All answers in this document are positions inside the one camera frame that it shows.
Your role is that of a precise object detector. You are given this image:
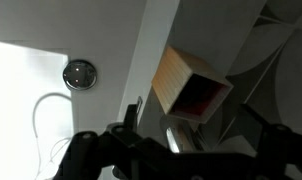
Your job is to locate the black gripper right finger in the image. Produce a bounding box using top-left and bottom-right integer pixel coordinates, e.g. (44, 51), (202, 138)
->
(240, 103), (302, 180)

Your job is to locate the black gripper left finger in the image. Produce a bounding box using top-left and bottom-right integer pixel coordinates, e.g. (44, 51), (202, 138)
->
(52, 103), (149, 180)

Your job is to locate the small wooden box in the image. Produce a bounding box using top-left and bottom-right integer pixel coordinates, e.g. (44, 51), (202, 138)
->
(151, 44), (235, 125)

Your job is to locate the chrome sink faucet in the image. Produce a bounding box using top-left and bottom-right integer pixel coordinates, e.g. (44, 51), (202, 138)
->
(159, 114), (205, 154)

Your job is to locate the round black metal knob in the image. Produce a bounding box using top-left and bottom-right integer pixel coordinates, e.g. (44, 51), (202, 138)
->
(61, 59), (99, 92)

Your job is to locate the white rectangular sink basin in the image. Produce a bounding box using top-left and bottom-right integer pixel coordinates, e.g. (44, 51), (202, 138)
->
(0, 0), (183, 180)

